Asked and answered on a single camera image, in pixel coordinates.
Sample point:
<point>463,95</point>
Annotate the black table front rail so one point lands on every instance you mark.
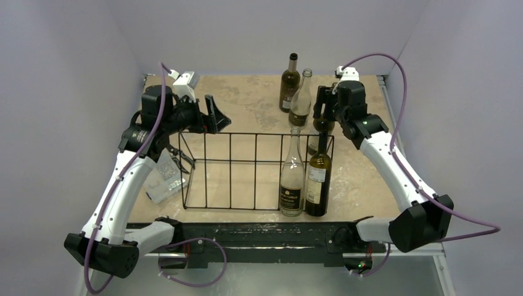
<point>332,244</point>

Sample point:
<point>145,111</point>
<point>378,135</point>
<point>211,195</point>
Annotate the dark green wine bottle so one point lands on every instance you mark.
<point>319,178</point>

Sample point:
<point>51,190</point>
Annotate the black pruning shears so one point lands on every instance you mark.
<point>178,156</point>

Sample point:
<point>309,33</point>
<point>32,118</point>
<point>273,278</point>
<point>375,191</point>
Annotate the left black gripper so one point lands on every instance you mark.
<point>213,122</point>

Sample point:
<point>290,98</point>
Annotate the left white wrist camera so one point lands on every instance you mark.
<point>184,84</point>

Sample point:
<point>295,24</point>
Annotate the dark bottle silver neck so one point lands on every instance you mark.
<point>290,81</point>

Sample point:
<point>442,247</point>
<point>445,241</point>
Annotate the clear bottle black label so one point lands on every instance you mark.
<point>292,182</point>

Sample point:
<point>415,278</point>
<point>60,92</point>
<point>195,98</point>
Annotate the black wire wine rack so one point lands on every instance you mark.
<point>233,170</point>

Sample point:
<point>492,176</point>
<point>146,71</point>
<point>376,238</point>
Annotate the green bottle white label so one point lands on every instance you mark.
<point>319,125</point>

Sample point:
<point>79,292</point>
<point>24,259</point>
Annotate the clear tall bottle dark label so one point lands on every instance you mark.
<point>301,102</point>

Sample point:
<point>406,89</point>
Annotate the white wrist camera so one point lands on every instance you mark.
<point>184,84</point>
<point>347,74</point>

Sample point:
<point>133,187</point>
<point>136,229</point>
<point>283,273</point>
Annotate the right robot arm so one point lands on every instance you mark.
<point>424,218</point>

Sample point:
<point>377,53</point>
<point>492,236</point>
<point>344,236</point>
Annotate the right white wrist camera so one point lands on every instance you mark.
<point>347,74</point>

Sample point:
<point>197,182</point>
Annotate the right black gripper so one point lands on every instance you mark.
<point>324,103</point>

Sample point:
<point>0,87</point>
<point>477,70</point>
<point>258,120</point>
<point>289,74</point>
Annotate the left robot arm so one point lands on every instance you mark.
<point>102,244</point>

